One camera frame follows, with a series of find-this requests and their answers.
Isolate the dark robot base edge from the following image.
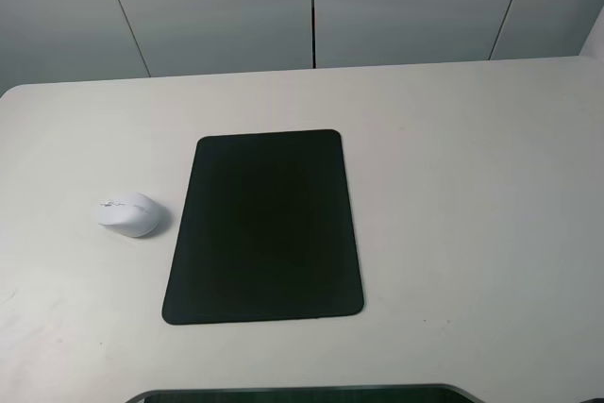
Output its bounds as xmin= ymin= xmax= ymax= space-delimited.
xmin=128 ymin=384 xmax=478 ymax=403

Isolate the black mouse pad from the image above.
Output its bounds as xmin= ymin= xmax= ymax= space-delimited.
xmin=161 ymin=129 xmax=364 ymax=326

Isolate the white computer mouse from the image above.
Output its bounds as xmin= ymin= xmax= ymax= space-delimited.
xmin=95 ymin=192 xmax=162 ymax=238

